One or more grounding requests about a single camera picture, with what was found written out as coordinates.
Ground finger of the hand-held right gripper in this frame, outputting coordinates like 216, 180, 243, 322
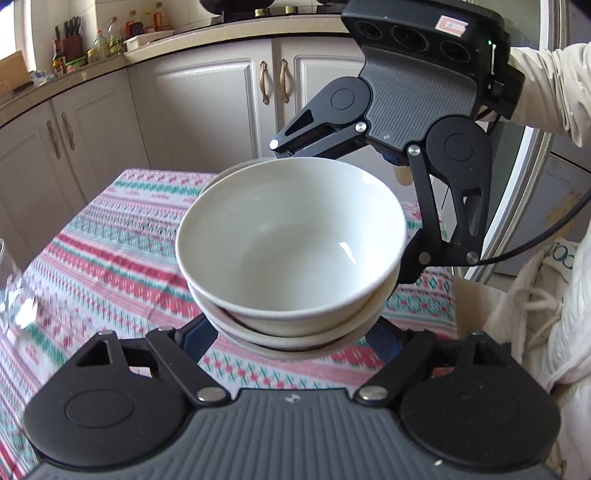
269, 107, 371, 162
398, 148, 484, 284

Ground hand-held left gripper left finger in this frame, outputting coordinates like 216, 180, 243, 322
74, 314, 230, 408

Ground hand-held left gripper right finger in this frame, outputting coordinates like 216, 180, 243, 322
355, 320, 514, 408

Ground medium white bowl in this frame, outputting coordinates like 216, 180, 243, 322
187, 159, 402, 350

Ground large white bowl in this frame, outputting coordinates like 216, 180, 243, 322
203, 314, 384, 361

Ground small white bowl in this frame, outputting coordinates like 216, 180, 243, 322
175, 157, 408, 324

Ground person's right forearm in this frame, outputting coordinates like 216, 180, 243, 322
478, 42, 591, 148

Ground white kitchen cabinets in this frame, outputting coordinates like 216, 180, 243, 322
0, 37, 509, 259

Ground patterned tablecloth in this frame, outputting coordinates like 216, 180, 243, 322
0, 168, 460, 480

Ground silver-edged refrigerator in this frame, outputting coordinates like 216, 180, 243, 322
475, 124, 591, 282

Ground beige kitchen countertop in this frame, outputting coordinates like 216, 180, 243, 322
0, 18, 365, 125

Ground black wok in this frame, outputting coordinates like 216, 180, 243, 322
199, 0, 274, 14

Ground person's white jacket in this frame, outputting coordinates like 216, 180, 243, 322
485, 240, 591, 480

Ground clear glass mug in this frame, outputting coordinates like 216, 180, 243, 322
0, 237, 42, 333

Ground white rectangular tray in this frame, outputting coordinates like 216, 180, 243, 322
124, 30, 177, 52

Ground red label sauce bottle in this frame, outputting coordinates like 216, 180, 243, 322
124, 9, 144, 38

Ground tall yellow oil bottle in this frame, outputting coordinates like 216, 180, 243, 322
108, 17, 123, 56

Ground small clear condiment bottle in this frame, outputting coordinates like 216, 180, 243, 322
93, 30, 110, 64

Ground knife block with knives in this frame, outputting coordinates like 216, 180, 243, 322
54, 16, 85, 65

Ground dark soy sauce bottle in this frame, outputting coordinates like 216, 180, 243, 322
51, 39, 66, 77

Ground wooden cutting board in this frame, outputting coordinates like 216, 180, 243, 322
0, 50, 29, 90

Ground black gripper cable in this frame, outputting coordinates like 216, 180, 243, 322
473, 189, 591, 266

